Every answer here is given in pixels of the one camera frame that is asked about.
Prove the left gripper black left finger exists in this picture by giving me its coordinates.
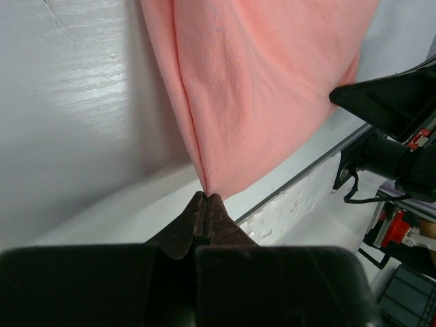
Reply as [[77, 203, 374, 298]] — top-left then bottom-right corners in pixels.
[[144, 191, 207, 260]]

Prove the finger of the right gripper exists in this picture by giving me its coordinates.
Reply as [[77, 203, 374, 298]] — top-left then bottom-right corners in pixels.
[[329, 56, 435, 143]]

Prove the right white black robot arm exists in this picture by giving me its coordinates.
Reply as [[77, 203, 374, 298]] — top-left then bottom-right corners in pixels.
[[329, 57, 435, 202]]

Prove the red white clamp fixture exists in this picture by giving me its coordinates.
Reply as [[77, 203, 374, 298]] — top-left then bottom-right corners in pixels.
[[372, 202, 435, 251]]

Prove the pink t shirt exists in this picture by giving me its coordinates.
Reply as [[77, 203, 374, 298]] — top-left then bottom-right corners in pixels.
[[141, 1, 378, 198]]

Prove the dark grey storage crate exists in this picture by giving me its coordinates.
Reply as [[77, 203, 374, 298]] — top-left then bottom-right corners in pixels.
[[378, 264, 435, 327]]

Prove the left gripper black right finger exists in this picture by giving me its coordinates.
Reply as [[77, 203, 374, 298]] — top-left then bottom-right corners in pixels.
[[202, 194, 258, 247]]

